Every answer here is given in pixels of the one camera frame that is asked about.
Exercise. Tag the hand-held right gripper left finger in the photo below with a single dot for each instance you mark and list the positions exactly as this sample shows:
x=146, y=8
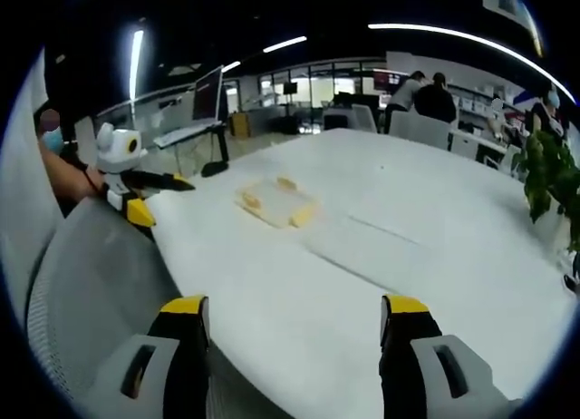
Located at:
x=181, y=355

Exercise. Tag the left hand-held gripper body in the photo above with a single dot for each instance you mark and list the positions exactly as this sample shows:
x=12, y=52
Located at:
x=115, y=158

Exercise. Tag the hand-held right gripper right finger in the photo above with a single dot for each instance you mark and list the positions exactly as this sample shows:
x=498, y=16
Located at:
x=408, y=360

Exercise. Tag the pale yellow plastic buckle part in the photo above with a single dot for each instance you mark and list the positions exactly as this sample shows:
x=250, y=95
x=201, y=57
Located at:
x=252, y=200

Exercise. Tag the clear plastic tray yellow corners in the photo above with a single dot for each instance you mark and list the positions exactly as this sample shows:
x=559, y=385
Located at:
x=302, y=214

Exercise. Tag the black monitor stand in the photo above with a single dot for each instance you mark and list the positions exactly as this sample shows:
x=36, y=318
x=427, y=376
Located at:
x=221, y=151

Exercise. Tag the grey mesh office chair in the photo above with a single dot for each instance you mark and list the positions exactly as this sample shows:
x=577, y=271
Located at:
x=99, y=274

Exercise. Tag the long ceiling light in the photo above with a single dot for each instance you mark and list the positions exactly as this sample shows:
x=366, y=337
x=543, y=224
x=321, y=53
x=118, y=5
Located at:
x=136, y=61

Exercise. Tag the yellow box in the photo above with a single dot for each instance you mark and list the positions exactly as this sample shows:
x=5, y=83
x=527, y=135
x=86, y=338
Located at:
x=240, y=125

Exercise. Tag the computer monitor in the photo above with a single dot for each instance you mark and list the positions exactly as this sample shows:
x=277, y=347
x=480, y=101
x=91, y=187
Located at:
x=207, y=94

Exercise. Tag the short ceiling light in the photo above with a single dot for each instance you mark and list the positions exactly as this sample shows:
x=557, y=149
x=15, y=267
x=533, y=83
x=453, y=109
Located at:
x=284, y=44

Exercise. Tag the white office chair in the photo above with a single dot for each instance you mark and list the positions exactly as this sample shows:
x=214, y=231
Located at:
x=364, y=117
x=419, y=129

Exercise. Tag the green potted plant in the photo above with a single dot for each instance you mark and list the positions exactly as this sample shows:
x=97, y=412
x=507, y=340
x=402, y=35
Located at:
x=546, y=174

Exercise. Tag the curved ceiling light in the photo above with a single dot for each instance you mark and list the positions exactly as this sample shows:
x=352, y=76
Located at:
x=453, y=34

